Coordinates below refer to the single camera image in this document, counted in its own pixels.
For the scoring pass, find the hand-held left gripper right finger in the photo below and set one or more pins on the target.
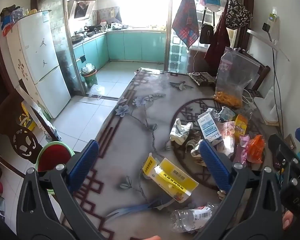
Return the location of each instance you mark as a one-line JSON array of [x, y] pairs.
[[213, 165]]

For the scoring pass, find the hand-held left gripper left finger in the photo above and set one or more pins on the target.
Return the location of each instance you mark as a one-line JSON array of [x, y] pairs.
[[86, 160]]

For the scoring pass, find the red green basin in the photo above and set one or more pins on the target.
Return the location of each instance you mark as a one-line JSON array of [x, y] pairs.
[[52, 155]]

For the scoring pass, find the printed paper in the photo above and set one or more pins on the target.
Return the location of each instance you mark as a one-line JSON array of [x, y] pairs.
[[180, 131]]

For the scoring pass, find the black shoulder bag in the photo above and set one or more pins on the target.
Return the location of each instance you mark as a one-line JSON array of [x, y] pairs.
[[206, 33]]

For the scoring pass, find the green trash bin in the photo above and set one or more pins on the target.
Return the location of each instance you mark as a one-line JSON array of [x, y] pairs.
[[90, 76]]

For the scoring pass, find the person's right hand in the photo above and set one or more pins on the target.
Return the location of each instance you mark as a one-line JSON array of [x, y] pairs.
[[287, 221]]

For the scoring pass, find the person's left hand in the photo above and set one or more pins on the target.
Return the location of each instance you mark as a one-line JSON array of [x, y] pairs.
[[150, 238]]

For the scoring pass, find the orange plastic wrapper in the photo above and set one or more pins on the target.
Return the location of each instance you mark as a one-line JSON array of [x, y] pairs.
[[255, 147]]

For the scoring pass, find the crumpled printed wrapper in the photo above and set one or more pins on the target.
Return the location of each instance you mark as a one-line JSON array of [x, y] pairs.
[[193, 150]]

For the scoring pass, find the pink wrapper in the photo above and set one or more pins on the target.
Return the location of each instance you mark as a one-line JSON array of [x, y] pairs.
[[241, 152]]

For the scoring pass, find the pink cartoon packet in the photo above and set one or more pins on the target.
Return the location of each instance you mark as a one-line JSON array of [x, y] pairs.
[[229, 137]]

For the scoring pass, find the white blue carton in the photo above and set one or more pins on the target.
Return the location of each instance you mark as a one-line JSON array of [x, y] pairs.
[[210, 127]]

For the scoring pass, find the white plastic container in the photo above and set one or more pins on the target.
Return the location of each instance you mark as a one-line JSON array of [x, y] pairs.
[[267, 107]]

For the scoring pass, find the flattened yellow medicine box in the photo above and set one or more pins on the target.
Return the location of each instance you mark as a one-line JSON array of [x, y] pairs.
[[172, 177]]

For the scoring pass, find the white jar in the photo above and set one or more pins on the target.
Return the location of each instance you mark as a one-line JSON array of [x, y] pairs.
[[48, 134]]

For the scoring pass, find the crushed plastic bottle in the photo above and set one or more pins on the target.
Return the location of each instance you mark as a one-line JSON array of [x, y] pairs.
[[192, 217]]

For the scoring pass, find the dark wooden chair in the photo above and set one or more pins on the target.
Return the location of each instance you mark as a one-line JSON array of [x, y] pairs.
[[20, 140], [262, 76]]

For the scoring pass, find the clear plastic bag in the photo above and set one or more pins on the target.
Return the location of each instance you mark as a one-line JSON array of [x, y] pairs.
[[97, 90]]

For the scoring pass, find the yellow container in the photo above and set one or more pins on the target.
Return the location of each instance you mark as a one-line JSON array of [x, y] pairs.
[[27, 120]]

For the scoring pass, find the zip bag of orange snacks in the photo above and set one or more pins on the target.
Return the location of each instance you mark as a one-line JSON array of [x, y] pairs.
[[231, 80]]

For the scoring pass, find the white refrigerator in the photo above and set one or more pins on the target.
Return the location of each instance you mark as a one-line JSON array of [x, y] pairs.
[[40, 62]]

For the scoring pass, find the glass sliding door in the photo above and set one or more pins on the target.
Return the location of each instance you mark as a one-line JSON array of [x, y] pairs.
[[65, 42]]

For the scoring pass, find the dark red garment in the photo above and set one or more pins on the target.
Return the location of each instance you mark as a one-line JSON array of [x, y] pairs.
[[217, 45]]

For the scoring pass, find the steel wok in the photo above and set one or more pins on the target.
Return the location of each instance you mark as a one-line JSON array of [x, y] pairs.
[[77, 38]]

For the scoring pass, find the teal kitchen cabinets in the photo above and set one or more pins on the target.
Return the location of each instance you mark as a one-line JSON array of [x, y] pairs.
[[130, 45]]

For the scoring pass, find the black lettered bag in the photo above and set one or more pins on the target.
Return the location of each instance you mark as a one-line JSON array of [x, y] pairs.
[[237, 15]]

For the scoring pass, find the plaid cloth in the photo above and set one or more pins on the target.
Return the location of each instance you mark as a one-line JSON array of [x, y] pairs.
[[186, 17]]

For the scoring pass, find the steel range hood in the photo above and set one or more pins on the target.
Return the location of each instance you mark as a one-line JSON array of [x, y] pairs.
[[82, 8]]

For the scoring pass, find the blue red bag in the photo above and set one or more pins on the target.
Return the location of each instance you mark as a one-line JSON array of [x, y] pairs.
[[5, 23]]

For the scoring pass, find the wall socket with charger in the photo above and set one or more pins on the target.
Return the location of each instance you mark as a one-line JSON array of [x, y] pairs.
[[271, 23]]

